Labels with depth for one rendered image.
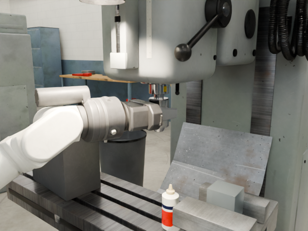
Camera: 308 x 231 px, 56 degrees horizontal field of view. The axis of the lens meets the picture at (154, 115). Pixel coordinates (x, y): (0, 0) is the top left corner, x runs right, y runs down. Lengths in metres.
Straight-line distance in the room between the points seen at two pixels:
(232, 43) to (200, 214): 0.38
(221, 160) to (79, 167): 0.45
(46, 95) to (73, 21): 7.33
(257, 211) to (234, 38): 0.38
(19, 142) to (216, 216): 0.37
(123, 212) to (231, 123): 0.46
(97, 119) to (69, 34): 7.48
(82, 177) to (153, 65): 0.45
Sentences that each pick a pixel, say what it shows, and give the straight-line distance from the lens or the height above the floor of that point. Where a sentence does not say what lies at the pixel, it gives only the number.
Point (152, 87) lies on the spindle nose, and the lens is 0.63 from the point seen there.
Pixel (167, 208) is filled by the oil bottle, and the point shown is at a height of 1.02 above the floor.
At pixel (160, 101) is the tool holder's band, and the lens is 0.64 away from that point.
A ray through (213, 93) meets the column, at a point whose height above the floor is 1.24.
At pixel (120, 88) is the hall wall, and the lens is 6.66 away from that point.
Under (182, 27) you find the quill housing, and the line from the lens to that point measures 0.54.
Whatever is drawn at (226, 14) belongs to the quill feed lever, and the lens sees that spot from 0.63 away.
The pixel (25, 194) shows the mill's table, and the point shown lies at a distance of 1.02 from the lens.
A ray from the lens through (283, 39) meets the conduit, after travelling 0.74.
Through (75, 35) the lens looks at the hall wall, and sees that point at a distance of 7.80.
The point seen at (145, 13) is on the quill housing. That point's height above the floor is 1.44.
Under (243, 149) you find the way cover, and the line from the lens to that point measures 0.96.
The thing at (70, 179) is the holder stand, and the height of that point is 1.02.
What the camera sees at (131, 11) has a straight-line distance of 0.56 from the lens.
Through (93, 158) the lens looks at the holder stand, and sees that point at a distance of 0.88.
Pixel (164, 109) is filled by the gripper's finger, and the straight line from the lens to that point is 0.63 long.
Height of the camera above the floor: 1.37
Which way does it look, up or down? 12 degrees down
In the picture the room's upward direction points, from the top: straight up
